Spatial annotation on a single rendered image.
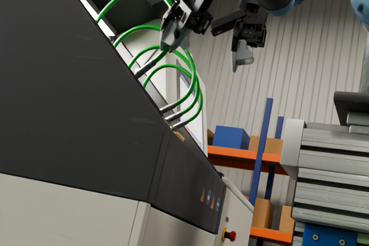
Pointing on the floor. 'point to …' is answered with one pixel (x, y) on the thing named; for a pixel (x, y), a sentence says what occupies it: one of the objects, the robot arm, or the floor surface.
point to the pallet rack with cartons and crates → (260, 211)
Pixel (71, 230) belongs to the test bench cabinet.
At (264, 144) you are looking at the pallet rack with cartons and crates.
